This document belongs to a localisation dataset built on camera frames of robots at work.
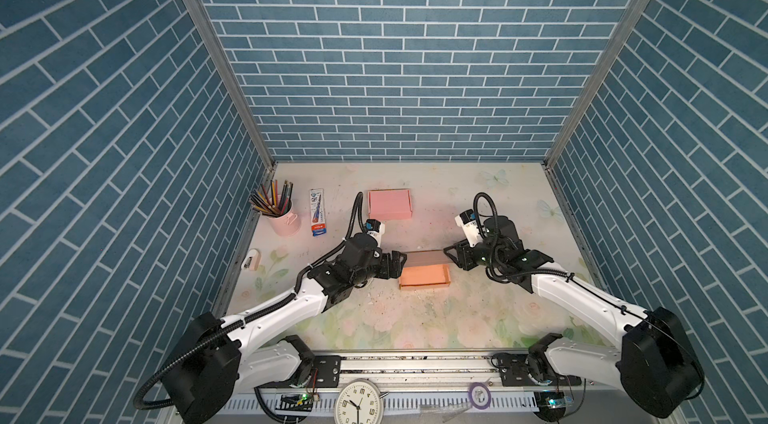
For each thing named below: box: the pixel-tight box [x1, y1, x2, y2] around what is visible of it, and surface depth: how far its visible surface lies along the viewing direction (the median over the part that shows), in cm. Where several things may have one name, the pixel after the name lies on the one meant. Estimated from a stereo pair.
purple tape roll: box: [468, 382, 492, 410], surface depth 72 cm
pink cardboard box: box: [367, 189, 413, 221], surface depth 105 cm
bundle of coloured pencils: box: [248, 179, 294, 217], surface depth 95 cm
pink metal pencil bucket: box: [267, 200, 301, 237], surface depth 96 cm
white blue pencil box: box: [310, 188, 327, 237], surface depth 107 cm
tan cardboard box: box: [399, 249, 452, 290], surface depth 88 cm
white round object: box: [241, 248, 261, 271], surface depth 93 cm
